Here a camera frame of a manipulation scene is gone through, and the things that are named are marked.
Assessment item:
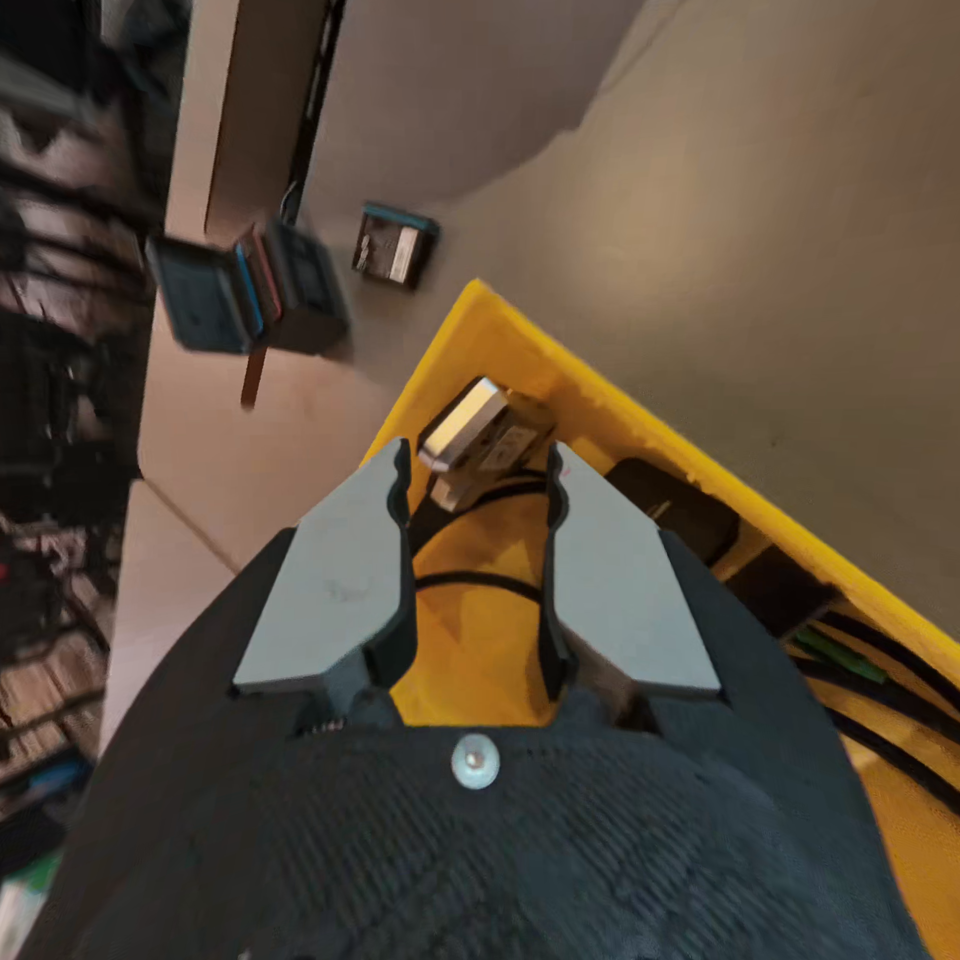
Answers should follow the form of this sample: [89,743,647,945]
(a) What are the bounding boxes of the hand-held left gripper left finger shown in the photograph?
[231,438,419,702]

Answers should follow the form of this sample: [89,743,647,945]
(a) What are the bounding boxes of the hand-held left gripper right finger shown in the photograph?
[540,442,724,704]

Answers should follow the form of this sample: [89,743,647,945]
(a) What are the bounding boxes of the green-ended black HDMI cable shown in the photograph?
[408,376,558,609]

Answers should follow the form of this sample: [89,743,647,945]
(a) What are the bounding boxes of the yellow plastic bin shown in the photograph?
[360,277,960,960]

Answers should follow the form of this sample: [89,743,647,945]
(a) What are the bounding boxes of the black battery charger case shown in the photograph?
[144,221,352,357]

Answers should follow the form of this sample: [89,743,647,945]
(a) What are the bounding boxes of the green plug black cable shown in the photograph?
[791,611,960,721]

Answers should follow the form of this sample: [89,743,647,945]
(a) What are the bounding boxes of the thin black cable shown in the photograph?
[825,705,960,815]

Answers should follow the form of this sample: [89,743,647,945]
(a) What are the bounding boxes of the black camera battery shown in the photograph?
[351,201,442,290]

